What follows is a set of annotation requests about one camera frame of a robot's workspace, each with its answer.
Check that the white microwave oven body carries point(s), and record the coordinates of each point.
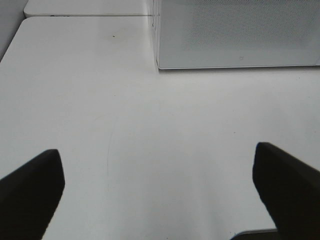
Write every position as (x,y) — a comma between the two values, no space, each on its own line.
(237,32)

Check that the white microwave door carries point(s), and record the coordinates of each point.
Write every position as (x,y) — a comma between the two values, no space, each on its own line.
(240,32)

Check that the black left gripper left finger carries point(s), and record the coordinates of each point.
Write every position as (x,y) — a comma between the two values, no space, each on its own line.
(29,197)

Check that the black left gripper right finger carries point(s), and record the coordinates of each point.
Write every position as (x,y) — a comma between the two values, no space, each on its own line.
(290,191)

